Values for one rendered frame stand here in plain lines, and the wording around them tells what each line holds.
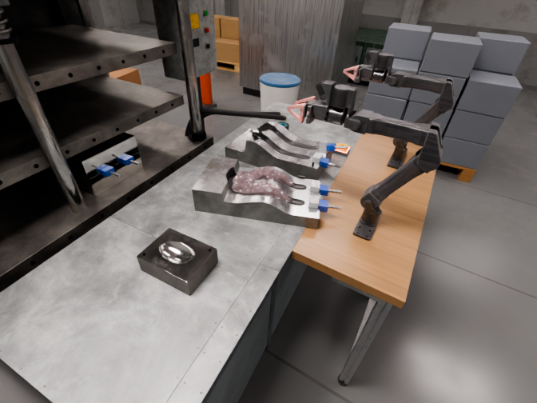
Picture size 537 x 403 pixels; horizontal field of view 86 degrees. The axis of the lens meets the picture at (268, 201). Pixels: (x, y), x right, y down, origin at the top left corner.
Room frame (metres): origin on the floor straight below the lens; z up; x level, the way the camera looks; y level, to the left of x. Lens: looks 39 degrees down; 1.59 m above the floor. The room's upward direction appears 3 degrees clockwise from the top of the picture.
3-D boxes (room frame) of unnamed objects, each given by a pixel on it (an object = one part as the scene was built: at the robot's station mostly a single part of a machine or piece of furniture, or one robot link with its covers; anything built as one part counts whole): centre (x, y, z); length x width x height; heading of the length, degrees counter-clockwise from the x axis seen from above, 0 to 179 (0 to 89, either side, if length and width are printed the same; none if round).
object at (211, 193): (0.99, 0.03, 0.86); 0.50 x 0.26 x 0.11; 82
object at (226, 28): (6.43, 1.13, 0.39); 1.33 x 0.95 x 0.78; 63
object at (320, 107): (1.01, -0.17, 1.25); 0.07 x 0.06 x 0.11; 152
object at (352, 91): (0.96, -0.25, 1.24); 0.12 x 0.09 x 0.12; 62
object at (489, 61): (3.06, -1.61, 0.60); 1.20 x 0.80 x 1.19; 66
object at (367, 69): (1.54, -0.45, 1.25); 0.07 x 0.06 x 0.11; 152
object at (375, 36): (6.34, -1.55, 0.35); 1.85 x 1.61 x 0.70; 62
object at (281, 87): (3.52, -0.05, 0.30); 0.49 x 0.49 x 0.59
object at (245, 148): (1.35, -0.04, 0.87); 0.50 x 0.26 x 0.14; 65
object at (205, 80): (4.06, 0.94, 0.31); 0.27 x 0.26 x 0.61; 170
